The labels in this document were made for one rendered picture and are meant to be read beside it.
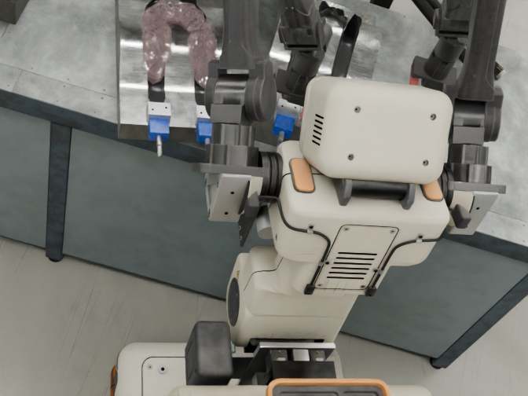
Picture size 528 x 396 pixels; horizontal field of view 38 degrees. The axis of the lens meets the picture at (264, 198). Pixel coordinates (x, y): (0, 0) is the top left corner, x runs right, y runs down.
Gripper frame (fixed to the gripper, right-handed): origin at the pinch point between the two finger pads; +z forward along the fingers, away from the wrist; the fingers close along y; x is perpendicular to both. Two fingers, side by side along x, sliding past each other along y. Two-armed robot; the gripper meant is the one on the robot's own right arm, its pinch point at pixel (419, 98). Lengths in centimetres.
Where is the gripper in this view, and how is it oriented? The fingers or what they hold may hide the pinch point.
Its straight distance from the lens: 188.2
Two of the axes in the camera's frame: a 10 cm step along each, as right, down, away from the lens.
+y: -9.6, -2.8, -0.8
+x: -1.7, 7.6, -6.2
